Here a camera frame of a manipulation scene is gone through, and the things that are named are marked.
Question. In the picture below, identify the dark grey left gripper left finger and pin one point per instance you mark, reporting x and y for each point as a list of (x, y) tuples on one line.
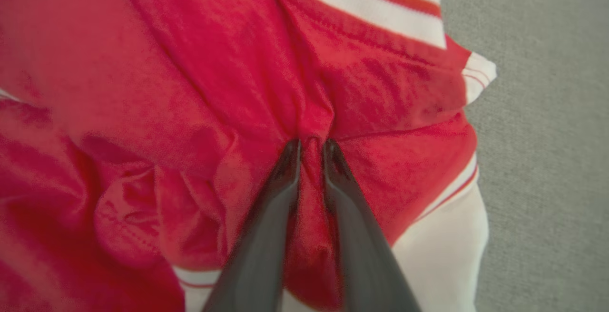
[(259, 255)]

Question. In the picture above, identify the red shorts with white stripes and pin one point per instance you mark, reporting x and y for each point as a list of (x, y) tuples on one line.
[(166, 88)]

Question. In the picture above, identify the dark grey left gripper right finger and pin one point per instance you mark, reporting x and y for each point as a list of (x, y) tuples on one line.
[(366, 264)]

